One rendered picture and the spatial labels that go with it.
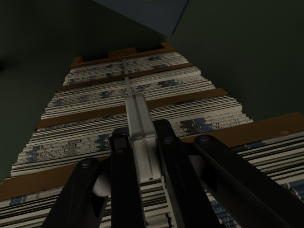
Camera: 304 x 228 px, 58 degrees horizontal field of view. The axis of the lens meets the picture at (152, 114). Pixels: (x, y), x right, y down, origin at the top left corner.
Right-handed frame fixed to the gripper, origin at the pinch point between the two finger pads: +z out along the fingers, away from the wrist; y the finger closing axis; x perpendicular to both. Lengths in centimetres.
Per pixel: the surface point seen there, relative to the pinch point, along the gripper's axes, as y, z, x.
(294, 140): 16.2, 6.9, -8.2
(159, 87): 6.9, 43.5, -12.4
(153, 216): -0.2, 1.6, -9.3
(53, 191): -10.3, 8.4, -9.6
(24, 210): -12.7, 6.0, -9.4
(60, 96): -17, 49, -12
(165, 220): 0.7, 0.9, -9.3
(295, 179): 12.9, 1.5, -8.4
